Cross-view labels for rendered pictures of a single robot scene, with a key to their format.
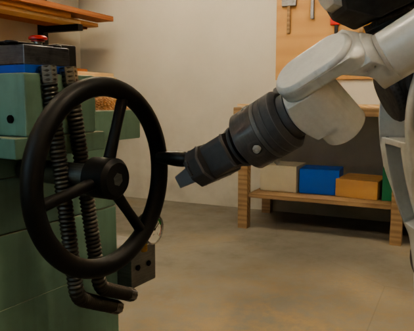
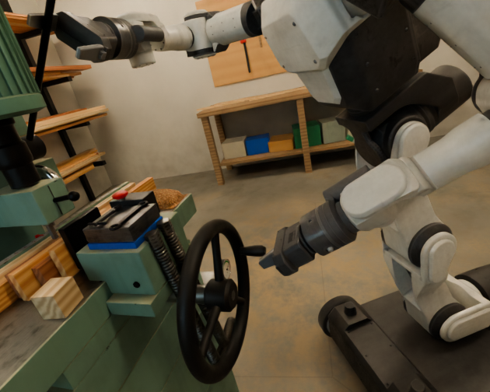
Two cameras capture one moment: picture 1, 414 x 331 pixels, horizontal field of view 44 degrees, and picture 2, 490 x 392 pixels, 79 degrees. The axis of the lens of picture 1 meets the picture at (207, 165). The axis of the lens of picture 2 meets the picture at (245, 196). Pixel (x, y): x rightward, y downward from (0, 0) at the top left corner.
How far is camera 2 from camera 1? 0.41 m
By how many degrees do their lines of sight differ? 19
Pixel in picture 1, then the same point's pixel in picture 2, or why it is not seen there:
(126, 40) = (105, 78)
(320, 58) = (382, 190)
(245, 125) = (320, 236)
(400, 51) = (444, 176)
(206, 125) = (178, 125)
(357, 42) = (410, 174)
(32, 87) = (148, 257)
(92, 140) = not seen: hidden behind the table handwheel
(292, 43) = (219, 60)
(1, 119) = (127, 284)
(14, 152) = (152, 313)
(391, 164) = not seen: hidden behind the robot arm
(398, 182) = not seen: hidden behind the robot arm
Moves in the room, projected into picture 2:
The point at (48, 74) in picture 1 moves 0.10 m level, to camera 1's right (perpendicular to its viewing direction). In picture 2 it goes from (155, 241) to (213, 223)
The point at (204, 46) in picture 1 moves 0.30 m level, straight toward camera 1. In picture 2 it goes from (161, 73) to (162, 72)
